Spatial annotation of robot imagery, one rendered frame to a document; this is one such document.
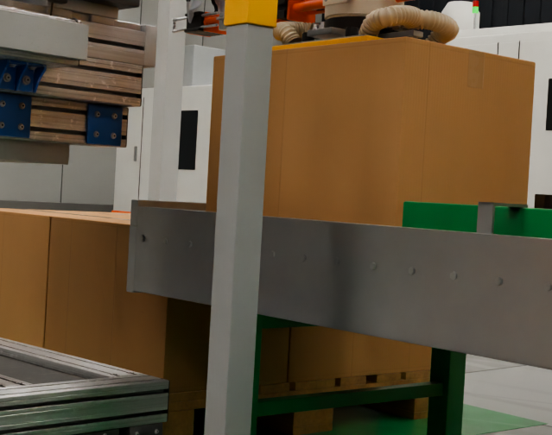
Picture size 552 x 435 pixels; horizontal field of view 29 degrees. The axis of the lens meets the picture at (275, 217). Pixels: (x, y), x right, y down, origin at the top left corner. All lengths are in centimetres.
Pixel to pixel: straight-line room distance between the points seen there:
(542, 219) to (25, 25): 100
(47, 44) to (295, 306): 68
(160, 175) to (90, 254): 329
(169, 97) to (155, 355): 369
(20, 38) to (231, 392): 76
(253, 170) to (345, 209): 31
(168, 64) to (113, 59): 388
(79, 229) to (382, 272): 129
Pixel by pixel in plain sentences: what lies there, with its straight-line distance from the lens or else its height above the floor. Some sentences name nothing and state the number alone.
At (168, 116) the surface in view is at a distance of 622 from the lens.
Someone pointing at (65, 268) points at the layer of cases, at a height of 40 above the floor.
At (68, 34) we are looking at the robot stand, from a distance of 215.
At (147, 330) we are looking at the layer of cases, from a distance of 270.
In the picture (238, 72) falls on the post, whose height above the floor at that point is 85.
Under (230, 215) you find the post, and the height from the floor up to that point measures 60.
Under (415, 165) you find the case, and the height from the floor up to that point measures 71.
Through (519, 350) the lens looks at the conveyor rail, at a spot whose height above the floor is 42.
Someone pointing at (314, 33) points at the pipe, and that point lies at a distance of 234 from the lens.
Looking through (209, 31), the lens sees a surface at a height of 105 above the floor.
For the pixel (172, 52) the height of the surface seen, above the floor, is 142.
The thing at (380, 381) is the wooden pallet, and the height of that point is 13.
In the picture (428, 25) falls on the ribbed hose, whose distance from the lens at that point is 230.
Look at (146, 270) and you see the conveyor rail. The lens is 242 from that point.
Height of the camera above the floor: 64
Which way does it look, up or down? 1 degrees down
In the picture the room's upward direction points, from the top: 3 degrees clockwise
